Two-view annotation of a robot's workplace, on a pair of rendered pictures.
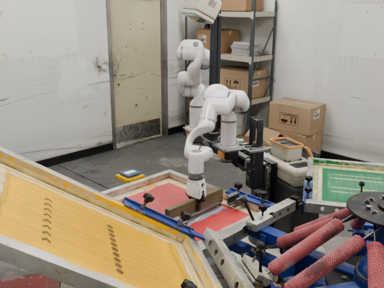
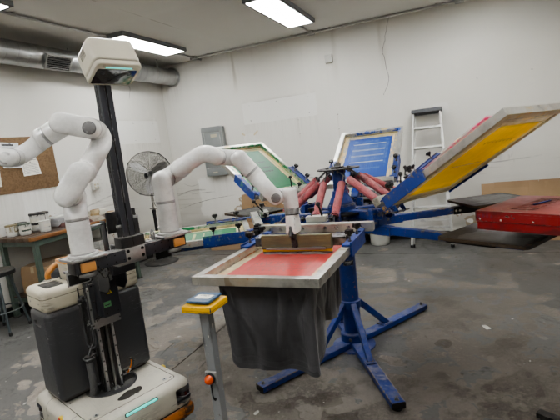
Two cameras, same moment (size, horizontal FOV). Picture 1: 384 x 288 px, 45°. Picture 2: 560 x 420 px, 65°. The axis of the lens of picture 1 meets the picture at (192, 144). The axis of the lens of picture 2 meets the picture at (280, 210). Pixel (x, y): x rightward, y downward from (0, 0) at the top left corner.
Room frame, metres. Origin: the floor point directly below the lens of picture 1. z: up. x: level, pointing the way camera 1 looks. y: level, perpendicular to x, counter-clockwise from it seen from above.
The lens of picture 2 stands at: (2.97, 2.02, 1.51)
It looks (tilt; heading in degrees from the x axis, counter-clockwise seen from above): 8 degrees down; 249
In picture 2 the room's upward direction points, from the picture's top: 7 degrees counter-clockwise
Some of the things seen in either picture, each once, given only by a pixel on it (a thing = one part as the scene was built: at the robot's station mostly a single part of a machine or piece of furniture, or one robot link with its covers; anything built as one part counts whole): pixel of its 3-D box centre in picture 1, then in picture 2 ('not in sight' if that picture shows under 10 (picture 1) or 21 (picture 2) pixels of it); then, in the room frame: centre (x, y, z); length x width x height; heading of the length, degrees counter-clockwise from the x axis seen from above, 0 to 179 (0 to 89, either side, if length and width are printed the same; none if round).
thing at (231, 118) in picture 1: (230, 108); (163, 186); (2.71, -0.23, 1.37); 0.13 x 0.10 x 0.16; 71
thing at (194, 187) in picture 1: (195, 186); (293, 222); (2.12, -0.02, 1.12); 0.10 x 0.07 x 0.11; 45
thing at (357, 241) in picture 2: not in sight; (354, 242); (1.84, 0.09, 0.97); 0.30 x 0.05 x 0.07; 45
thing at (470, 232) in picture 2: not in sight; (424, 232); (1.29, -0.04, 0.91); 1.34 x 0.40 x 0.08; 105
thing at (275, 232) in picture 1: (269, 235); not in sight; (1.81, -0.34, 1.02); 0.17 x 0.06 x 0.05; 45
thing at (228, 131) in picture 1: (230, 133); (166, 217); (2.72, -0.23, 1.21); 0.16 x 0.13 x 0.15; 116
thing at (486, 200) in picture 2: not in sight; (432, 212); (0.82, -0.52, 0.91); 1.34 x 0.40 x 0.08; 165
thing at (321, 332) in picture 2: not in sight; (328, 307); (2.10, 0.25, 0.74); 0.46 x 0.04 x 0.42; 45
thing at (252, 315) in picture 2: not in sight; (267, 326); (2.41, 0.27, 0.74); 0.45 x 0.03 x 0.43; 135
